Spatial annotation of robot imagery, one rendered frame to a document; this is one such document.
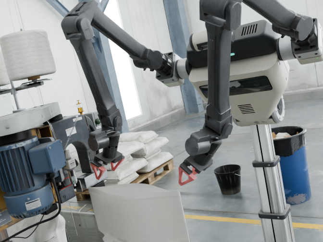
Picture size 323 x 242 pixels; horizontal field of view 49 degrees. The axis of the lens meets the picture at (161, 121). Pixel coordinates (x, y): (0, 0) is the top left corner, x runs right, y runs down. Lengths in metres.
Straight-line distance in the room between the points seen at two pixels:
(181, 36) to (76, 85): 3.97
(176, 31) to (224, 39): 9.19
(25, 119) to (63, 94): 5.70
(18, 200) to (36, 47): 0.51
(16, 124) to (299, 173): 2.75
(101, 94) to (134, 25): 7.61
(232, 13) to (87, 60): 0.57
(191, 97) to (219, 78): 9.13
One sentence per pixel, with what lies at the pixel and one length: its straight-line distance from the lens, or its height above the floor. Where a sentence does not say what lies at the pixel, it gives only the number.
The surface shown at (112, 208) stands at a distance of 1.47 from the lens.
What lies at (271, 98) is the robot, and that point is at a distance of 1.52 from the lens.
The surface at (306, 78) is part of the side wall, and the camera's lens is 9.26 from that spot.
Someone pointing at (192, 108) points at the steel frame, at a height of 0.17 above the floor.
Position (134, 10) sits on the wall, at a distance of 9.06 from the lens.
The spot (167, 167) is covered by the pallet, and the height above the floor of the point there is 0.06.
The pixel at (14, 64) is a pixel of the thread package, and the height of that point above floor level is 1.58.
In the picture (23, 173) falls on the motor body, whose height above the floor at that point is 1.23.
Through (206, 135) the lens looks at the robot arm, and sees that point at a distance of 1.11.
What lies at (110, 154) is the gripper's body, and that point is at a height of 1.18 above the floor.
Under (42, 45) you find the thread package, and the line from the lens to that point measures 1.32.
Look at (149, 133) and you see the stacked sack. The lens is 5.04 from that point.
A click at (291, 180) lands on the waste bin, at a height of 0.24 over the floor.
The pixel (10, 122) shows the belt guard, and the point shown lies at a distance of 1.19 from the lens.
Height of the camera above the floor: 1.47
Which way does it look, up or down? 8 degrees down
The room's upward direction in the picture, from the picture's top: 12 degrees counter-clockwise
